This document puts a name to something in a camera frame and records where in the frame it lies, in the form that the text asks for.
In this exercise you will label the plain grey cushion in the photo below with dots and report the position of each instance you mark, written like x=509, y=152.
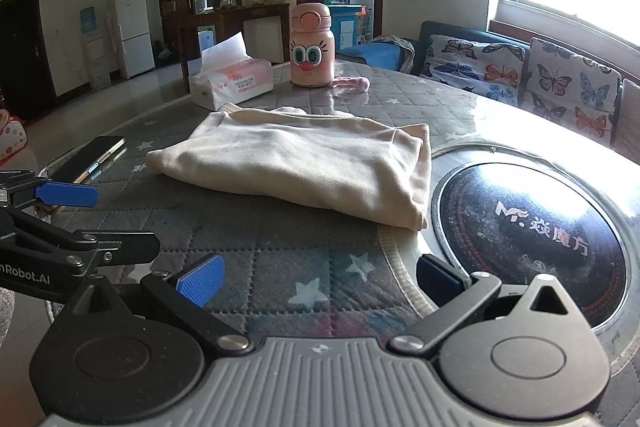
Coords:
x=631, y=117

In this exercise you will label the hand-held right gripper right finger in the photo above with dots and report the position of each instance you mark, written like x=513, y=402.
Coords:
x=439, y=278

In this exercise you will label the white refrigerator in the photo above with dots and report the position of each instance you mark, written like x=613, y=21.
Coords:
x=134, y=32

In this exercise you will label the polka dot toy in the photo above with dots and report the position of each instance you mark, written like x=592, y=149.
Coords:
x=12, y=137

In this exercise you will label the blue storage bin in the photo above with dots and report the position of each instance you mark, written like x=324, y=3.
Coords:
x=347, y=27

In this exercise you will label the black smartphone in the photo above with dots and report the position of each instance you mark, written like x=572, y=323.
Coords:
x=90, y=157

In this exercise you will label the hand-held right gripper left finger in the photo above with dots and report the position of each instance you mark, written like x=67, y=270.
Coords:
x=202, y=281

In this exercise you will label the black round induction cooker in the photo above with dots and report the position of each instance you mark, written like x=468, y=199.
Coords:
x=530, y=237

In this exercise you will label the person's left forearm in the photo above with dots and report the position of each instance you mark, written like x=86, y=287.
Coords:
x=5, y=317

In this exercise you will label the cream long-sleeve top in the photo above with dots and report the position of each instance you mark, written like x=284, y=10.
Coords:
x=300, y=162

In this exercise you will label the dark blue sofa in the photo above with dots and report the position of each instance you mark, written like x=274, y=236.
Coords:
x=430, y=32

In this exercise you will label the pink cartoon-face bottle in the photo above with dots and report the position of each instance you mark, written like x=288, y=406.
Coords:
x=311, y=52

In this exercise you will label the butterfly print cushion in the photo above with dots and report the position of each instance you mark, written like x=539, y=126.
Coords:
x=475, y=69
x=570, y=92

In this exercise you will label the grey quilted table cover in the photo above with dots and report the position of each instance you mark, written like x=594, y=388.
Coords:
x=280, y=257

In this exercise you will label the blue blanket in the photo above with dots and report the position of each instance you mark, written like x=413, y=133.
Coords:
x=372, y=52

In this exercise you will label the pink and white tissue box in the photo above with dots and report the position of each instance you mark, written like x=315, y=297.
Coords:
x=235, y=79

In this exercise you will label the dark wooden door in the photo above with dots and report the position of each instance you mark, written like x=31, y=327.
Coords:
x=25, y=57

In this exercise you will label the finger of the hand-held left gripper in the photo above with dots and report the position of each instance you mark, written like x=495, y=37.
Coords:
x=130, y=248
x=65, y=195

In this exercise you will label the water dispenser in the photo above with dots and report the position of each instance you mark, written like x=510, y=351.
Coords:
x=95, y=47

